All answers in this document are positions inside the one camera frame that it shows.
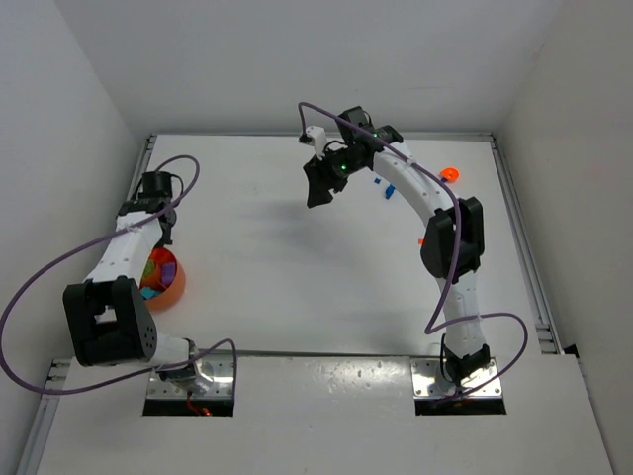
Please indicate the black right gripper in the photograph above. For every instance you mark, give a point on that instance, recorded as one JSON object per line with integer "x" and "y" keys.
{"x": 325, "y": 174}

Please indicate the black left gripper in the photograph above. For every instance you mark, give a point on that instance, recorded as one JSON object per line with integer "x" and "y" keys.
{"x": 166, "y": 230}

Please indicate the green lego brick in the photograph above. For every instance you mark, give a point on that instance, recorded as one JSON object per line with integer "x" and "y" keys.
{"x": 149, "y": 269}

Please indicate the orange divided round container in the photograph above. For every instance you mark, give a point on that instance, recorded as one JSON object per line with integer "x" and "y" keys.
{"x": 171, "y": 295}

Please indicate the teal lego brick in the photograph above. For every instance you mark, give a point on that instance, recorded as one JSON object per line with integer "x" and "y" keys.
{"x": 149, "y": 293}

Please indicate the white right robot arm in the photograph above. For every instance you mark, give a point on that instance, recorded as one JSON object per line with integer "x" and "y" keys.
{"x": 453, "y": 241}

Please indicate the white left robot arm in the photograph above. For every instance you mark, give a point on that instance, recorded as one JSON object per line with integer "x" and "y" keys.
{"x": 108, "y": 318}

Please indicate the blue lego figure piece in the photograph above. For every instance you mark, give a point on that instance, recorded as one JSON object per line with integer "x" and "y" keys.
{"x": 389, "y": 191}

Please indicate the orange small cup container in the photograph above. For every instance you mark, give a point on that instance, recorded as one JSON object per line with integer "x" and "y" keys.
{"x": 449, "y": 175}

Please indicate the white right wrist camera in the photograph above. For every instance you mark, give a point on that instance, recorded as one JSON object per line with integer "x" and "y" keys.
{"x": 316, "y": 138}

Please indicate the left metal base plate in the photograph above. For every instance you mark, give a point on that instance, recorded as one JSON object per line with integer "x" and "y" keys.
{"x": 209, "y": 379}

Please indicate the aluminium frame rail left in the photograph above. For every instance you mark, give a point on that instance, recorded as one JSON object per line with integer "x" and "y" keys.
{"x": 57, "y": 372}

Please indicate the aluminium frame rail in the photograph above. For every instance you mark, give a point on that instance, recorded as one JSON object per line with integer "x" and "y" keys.
{"x": 57, "y": 372}
{"x": 544, "y": 322}

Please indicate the aluminium frame rail right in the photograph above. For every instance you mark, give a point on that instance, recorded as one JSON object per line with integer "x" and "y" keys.
{"x": 544, "y": 322}

